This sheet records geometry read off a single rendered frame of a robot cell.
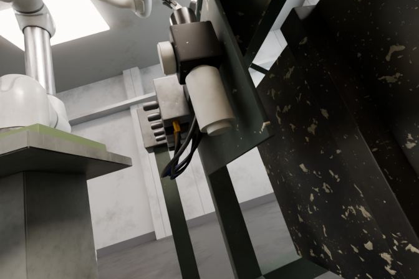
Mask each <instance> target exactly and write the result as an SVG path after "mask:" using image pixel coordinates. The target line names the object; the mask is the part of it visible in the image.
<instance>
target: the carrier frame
mask: <svg viewBox="0 0 419 279"><path fill-rule="evenodd" d="M280 30H281V32H282V34H283V36H284V38H285V40H286V42H287V45H286V47H285V48H284V50H283V51H282V52H281V54H280V55H279V57H278V58H277V59H276V61H275V62H274V63H273V65H272V66H271V68H270V69H269V70H268V71H267V73H266V74H265V76H264V77H263V78H262V80H261V81H260V83H259V84H258V85H257V87H256V90H257V91H258V94H259V97H260V99H261V101H262V104H263V107H264V109H265V111H266V114H267V116H268V118H269V121H270V123H271V126H272V128H273V130H274V133H275V135H274V136H273V137H272V138H269V139H268V140H267V141H265V142H263V143H261V144H260V145H259V146H257V148H258V151H259V154H260V157H261V159H262V162H263V165H264V167H265V170H266V172H267V175H268V178H269V180H270V183H271V186H272V189H273V191H274V194H275V196H276V199H277V202H278V204H279V207H280V209H281V212H282V215H283V218H284V220H285V223H286V225H287V228H288V231H289V233H290V236H291V239H292V241H293V244H294V246H295V250H292V251H290V252H288V253H285V254H284V255H281V256H279V257H277V258H274V259H272V260H270V261H268V262H265V263H263V264H261V265H259V264H258V260H257V258H256V254H255V252H254V249H253V245H252V242H251V239H250V236H249V233H248V230H247V227H246V224H245V221H244V217H243V214H242V212H241V208H240V206H239V202H238V198H237V196H236V193H235V190H234V187H233V183H232V181H231V178H230V175H229V171H228V168H227V165H226V166H224V167H222V168H221V169H219V170H217V171H216V172H214V173H213V174H211V175H209V176H207V173H206V170H205V166H204V163H203V159H202V157H201V153H200V149H199V146H198V147H197V149H198V153H199V156H200V160H201V164H202V167H203V171H204V173H205V177H206V181H207V184H208V188H209V191H210V194H211V198H212V201H213V205H214V209H215V212H216V216H217V218H218V222H219V226H220V229H221V233H222V236H223V240H224V244H225V246H226V250H227V253H228V257H229V261H230V264H231V268H232V270H233V274H234V278H235V279H314V278H316V277H318V276H320V275H322V274H324V273H326V272H328V271H330V272H332V273H334V274H336V275H338V276H340V277H342V278H344V279H419V0H319V2H318V3H317V4H316V5H311V6H301V7H293V8H292V9H291V11H290V13H289V14H288V16H287V17H286V20H285V21H284V23H283V24H282V26H281V28H280Z"/></svg>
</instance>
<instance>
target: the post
mask: <svg viewBox="0 0 419 279"><path fill-rule="evenodd" d="M153 151H154V155H155V159H156V163H157V168H158V173H159V177H160V174H161V172H162V170H163V169H164V167H165V166H166V165H167V164H168V163H169V162H170V161H171V158H170V154H169V150H168V146H167V145H164V146H160V147H157V148H154V149H153ZM160 182H161V187H162V191H163V195H164V199H165V204H166V209H167V213H168V218H169V221H170V227H171V232H172V235H173V240H174V243H175V248H176V254H177V257H178V263H179V266H180V271H181V276H182V279H200V275H199V271H198V267H197V264H196V259H195V255H194V251H193V247H192V244H191V239H190V235H189V231H188V226H187V223H186V219H185V214H184V211H183V206H182V203H181V199H180V194H179V191H178V186H177V183H176V178H175V179H173V180H171V179H170V176H167V177H164V178H161V177H160Z"/></svg>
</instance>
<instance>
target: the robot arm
mask: <svg viewBox="0 0 419 279"><path fill-rule="evenodd" d="M0 1H2V2H8V3H9V4H10V5H11V7H12V9H13V11H14V15H15V17H16V20H17V23H18V25H19V29H20V31H21V32H22V34H23V35H24V52H25V63H26V75H20V74H9V75H4V76H2V77H0V134H1V133H5V132H8V131H12V130H16V129H19V128H23V127H25V126H29V125H33V124H36V123H40V124H42V125H46V126H50V127H52V128H55V129H58V130H62V131H65V132H68V133H70V132H71V127H70V125H69V121H68V117H67V113H66V111H65V106H64V103H63V102H62V101H61V100H59V99H58V98H56V93H55V81H54V70H53V63H52V52H51V40H50V39H51V38H52V37H54V35H55V32H56V26H55V22H54V19H53V17H52V14H51V12H50V11H49V9H48V7H47V6H46V4H45V3H44V1H43V0H0ZM99 1H102V2H104V3H105V4H108V5H110V6H112V7H115V8H118V9H129V10H131V11H133V12H135V14H136V15H137V16H138V17H140V18H143V19H144V18H147V17H148V16H149V15H150V13H151V10H152V0H99ZM162 1H163V2H162V3H163V5H166V6H167V7H169V8H170V9H175V10H177V9H178V8H181V6H180V5H179V4H178V3H177V2H176V1H174V0H162Z"/></svg>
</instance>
